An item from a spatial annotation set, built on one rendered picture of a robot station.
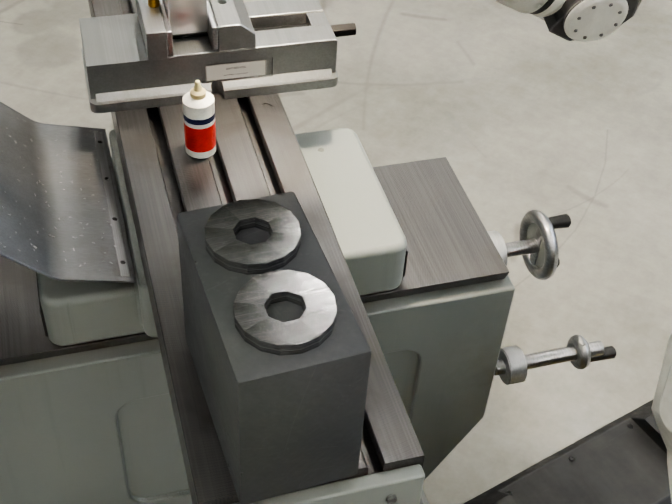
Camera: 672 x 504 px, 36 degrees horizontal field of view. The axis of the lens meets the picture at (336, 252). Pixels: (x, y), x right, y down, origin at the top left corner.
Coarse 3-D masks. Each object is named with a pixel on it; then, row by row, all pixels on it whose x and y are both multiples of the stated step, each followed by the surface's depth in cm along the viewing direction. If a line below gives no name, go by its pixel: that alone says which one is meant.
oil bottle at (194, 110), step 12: (192, 96) 129; (204, 96) 130; (192, 108) 129; (204, 108) 129; (192, 120) 130; (204, 120) 131; (192, 132) 132; (204, 132) 132; (192, 144) 133; (204, 144) 133; (192, 156) 135; (204, 156) 135
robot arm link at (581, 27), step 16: (592, 0) 120; (608, 0) 120; (624, 0) 121; (640, 0) 123; (576, 16) 121; (592, 16) 122; (608, 16) 122; (624, 16) 123; (576, 32) 124; (592, 32) 124; (608, 32) 125
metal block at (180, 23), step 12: (168, 0) 137; (180, 0) 137; (192, 0) 138; (204, 0) 138; (168, 12) 138; (180, 12) 138; (192, 12) 139; (204, 12) 139; (180, 24) 140; (192, 24) 140; (204, 24) 141
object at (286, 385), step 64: (192, 256) 96; (256, 256) 94; (320, 256) 96; (192, 320) 104; (256, 320) 88; (320, 320) 89; (256, 384) 86; (320, 384) 89; (256, 448) 92; (320, 448) 96
